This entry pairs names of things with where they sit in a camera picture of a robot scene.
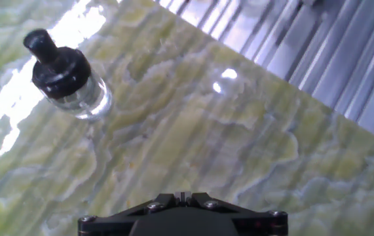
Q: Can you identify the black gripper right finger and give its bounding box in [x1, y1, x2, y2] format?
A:
[181, 192, 289, 236]

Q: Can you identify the small clear glass jar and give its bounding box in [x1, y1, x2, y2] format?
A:
[41, 70, 113, 121]

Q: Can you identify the green marble pattern mat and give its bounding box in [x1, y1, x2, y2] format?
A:
[0, 0, 374, 236]

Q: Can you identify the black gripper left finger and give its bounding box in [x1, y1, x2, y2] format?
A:
[77, 192, 183, 236]

